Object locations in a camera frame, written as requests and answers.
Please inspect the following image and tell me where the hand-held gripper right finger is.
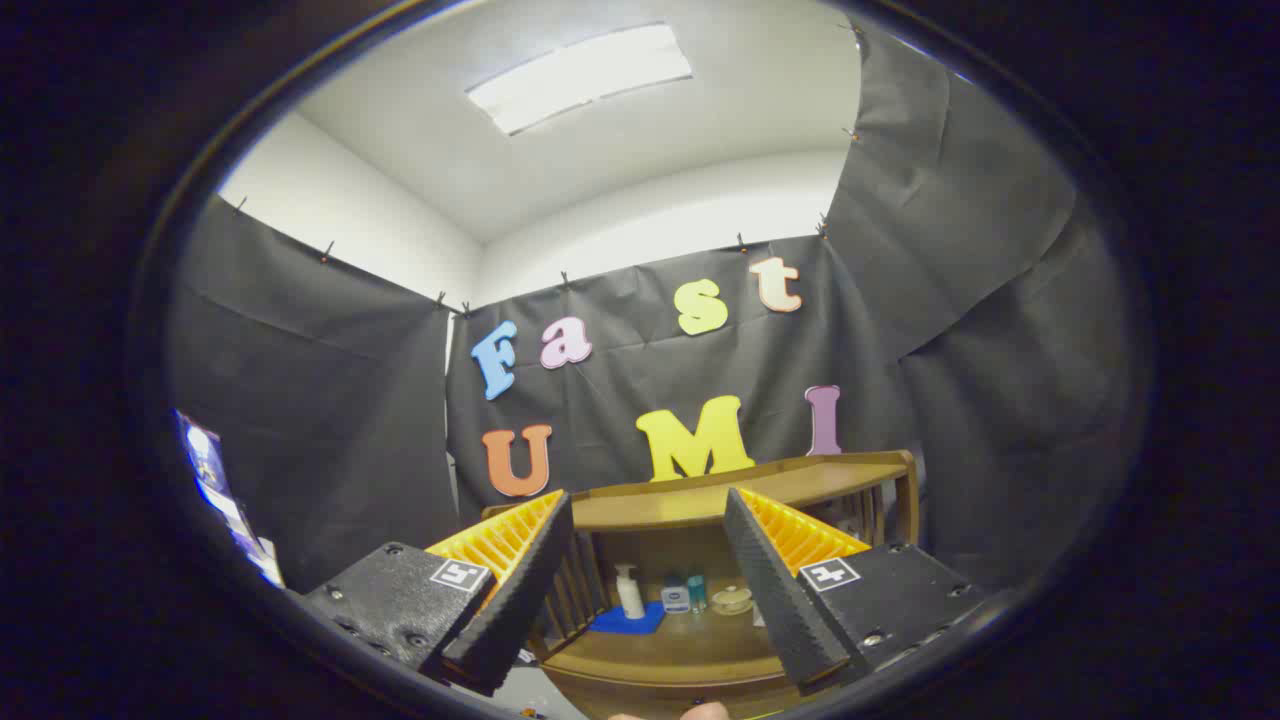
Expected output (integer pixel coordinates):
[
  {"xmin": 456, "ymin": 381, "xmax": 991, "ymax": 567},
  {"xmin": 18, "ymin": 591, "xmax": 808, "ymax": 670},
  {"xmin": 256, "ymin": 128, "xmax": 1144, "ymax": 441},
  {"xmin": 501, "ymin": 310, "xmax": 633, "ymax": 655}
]
[{"xmin": 722, "ymin": 486, "xmax": 991, "ymax": 698}]

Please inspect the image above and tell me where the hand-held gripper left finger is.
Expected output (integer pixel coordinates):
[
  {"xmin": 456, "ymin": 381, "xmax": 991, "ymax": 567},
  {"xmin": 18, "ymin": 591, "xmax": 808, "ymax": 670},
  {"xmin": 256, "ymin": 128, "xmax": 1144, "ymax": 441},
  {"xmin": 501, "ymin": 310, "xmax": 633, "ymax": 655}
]
[{"xmin": 290, "ymin": 488, "xmax": 579, "ymax": 698}]

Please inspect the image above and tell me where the wooden countertop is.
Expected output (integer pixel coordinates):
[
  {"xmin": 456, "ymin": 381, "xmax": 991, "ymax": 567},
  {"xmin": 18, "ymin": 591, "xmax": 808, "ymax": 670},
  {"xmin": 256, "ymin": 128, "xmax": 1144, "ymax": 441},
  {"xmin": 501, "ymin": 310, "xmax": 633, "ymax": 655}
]
[{"xmin": 540, "ymin": 598, "xmax": 791, "ymax": 691}]

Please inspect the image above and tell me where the wooden cabinet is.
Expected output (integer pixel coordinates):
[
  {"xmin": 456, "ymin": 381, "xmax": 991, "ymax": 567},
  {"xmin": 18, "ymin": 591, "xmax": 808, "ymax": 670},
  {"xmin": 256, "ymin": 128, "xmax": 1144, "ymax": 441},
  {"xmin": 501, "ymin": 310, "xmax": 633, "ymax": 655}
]
[{"xmin": 480, "ymin": 450, "xmax": 921, "ymax": 720}]

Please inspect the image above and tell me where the blue cloth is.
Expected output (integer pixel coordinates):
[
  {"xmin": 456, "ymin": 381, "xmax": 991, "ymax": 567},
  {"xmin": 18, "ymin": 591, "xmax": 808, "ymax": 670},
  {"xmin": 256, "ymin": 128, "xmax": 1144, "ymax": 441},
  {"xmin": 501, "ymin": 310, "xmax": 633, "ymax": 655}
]
[{"xmin": 588, "ymin": 602, "xmax": 666, "ymax": 637}]

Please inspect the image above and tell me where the white pump bottle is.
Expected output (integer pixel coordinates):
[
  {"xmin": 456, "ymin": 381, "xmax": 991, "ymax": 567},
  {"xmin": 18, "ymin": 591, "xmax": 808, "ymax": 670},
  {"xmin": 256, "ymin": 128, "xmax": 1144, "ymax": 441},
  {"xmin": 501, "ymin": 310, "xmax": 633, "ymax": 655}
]
[{"xmin": 615, "ymin": 563, "xmax": 647, "ymax": 621}]

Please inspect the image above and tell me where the bright blue white panel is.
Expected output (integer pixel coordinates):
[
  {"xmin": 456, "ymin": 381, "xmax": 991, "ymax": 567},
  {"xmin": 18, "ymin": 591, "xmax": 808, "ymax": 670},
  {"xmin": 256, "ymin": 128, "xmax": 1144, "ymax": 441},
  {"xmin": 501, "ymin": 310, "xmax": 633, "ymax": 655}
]
[{"xmin": 175, "ymin": 408, "xmax": 286, "ymax": 589}]

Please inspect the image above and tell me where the ceiling light panel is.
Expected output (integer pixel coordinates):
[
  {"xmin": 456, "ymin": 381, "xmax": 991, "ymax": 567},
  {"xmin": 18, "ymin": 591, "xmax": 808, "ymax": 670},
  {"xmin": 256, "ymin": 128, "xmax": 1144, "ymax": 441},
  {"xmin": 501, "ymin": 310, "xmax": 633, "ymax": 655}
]
[{"xmin": 465, "ymin": 22, "xmax": 694, "ymax": 137}]

